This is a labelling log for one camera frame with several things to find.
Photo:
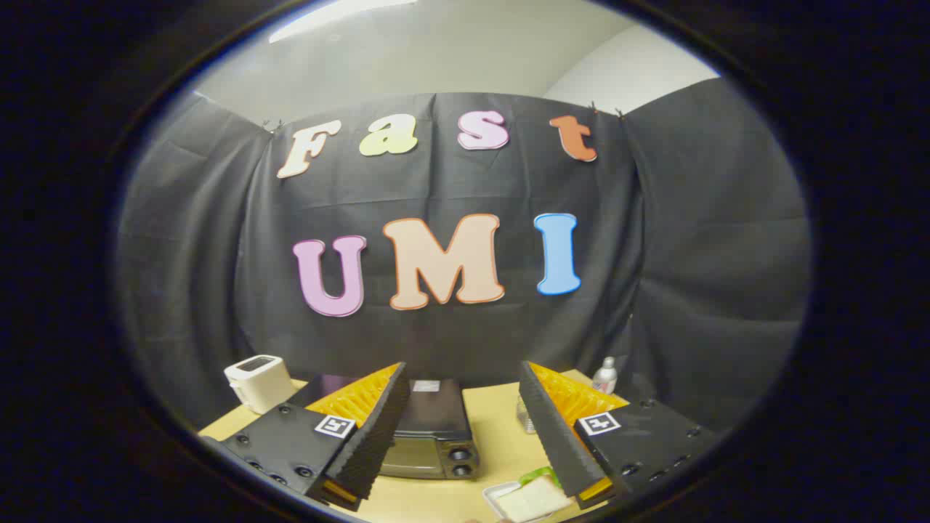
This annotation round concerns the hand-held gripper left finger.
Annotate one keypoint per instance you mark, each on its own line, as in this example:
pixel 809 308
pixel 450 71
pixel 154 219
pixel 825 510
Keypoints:
pixel 378 436

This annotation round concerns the white rectangular tray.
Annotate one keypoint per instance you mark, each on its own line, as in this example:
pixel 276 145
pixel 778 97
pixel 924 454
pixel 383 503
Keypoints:
pixel 494 495

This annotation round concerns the black toaster oven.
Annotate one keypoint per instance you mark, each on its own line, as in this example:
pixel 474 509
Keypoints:
pixel 436 418

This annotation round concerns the white bread toaster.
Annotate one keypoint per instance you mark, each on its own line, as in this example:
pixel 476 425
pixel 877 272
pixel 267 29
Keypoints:
pixel 258 385

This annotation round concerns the lettuce sandwich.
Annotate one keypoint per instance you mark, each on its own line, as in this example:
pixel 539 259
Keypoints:
pixel 534 501

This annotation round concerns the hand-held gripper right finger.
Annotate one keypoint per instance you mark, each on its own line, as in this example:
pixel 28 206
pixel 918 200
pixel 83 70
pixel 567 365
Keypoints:
pixel 552 436

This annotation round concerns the white spray bottle pink label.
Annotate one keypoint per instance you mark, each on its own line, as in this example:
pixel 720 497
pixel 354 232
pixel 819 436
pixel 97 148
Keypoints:
pixel 604 379

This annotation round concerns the small glass jar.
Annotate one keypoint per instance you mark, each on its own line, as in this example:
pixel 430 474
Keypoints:
pixel 524 418

